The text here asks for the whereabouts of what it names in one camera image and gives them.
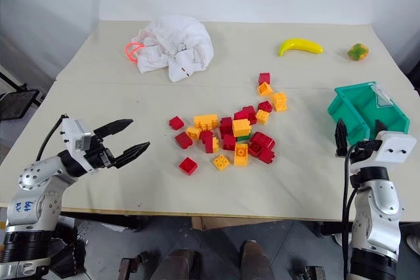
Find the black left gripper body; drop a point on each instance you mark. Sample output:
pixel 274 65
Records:
pixel 100 155

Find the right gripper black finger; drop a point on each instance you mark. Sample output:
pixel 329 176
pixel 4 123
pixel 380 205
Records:
pixel 341 139
pixel 380 127

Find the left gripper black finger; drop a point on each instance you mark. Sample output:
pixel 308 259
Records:
pixel 133 152
pixel 115 126

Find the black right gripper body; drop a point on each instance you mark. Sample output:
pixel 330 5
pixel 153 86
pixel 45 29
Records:
pixel 364 152

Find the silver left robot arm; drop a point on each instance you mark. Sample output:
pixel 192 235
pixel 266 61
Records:
pixel 36 191

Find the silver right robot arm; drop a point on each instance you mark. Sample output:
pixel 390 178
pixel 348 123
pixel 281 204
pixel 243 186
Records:
pixel 377 214

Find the green plastic bin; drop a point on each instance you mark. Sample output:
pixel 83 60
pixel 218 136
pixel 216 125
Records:
pixel 364 106

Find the clear plastic label holder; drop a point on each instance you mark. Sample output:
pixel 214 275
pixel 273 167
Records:
pixel 383 98

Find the orange and green toy fruit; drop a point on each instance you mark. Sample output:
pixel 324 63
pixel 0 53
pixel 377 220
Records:
pixel 357 52

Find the red plastic building brick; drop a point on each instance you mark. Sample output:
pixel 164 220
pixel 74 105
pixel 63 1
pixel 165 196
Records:
pixel 262 141

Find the green plastic toy brick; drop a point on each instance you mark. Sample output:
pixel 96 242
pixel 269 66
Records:
pixel 243 138

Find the black metal stand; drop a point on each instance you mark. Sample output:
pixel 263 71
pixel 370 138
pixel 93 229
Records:
pixel 16 103

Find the crumpled white cloth bag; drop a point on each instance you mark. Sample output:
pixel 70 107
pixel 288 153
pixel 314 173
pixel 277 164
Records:
pixel 177 45

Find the yellow toy banana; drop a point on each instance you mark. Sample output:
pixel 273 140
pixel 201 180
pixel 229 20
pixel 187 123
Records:
pixel 300 45

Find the dark rounded shape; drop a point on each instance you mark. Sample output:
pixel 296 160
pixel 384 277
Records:
pixel 257 260
pixel 178 265

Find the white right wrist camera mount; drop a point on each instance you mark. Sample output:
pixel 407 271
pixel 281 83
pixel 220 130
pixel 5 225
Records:
pixel 395 147

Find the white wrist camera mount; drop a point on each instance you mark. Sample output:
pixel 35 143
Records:
pixel 76 134
pixel 395 147

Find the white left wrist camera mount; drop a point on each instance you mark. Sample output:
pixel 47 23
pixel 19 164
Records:
pixel 76 134

